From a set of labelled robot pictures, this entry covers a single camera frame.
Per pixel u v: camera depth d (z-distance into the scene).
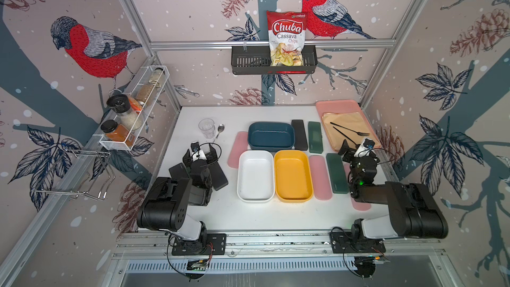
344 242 0.73
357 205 0.83
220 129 1.10
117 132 0.60
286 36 0.83
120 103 0.63
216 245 0.73
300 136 1.03
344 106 1.21
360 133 1.07
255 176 0.93
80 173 0.55
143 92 0.78
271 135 1.09
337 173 0.92
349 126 1.11
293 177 0.90
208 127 1.07
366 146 0.75
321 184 0.90
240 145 1.03
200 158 0.77
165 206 0.45
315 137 1.04
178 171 0.93
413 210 0.45
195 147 0.75
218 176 0.92
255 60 1.07
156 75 0.87
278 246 0.74
